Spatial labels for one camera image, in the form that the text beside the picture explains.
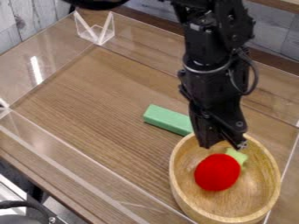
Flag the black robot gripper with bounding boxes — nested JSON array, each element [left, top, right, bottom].
[[178, 56, 248, 151]]

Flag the red plush strawberry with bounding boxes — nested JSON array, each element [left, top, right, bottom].
[[194, 148, 248, 191]]

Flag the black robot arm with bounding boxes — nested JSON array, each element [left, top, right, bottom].
[[170, 0, 259, 150]]

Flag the green foam block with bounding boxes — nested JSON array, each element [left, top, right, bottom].
[[143, 104, 192, 137]]

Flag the round wooden bowl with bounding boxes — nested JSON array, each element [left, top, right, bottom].
[[170, 134, 280, 224]]

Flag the clear acrylic tray walls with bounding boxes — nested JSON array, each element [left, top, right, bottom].
[[0, 11, 299, 224]]

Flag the black clamp and cable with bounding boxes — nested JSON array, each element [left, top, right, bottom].
[[0, 193, 59, 224]]

